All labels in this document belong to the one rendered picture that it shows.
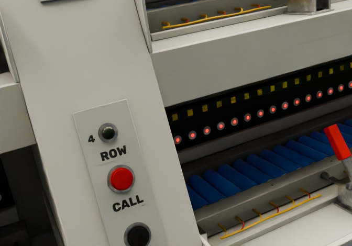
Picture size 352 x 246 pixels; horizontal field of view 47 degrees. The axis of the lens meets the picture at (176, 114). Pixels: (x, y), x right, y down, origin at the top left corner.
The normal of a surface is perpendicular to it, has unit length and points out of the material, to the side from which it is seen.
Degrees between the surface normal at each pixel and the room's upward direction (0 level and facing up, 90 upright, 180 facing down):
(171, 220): 90
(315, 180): 108
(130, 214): 90
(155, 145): 90
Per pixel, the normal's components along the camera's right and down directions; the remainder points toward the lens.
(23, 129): 0.43, 0.24
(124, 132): 0.36, -0.07
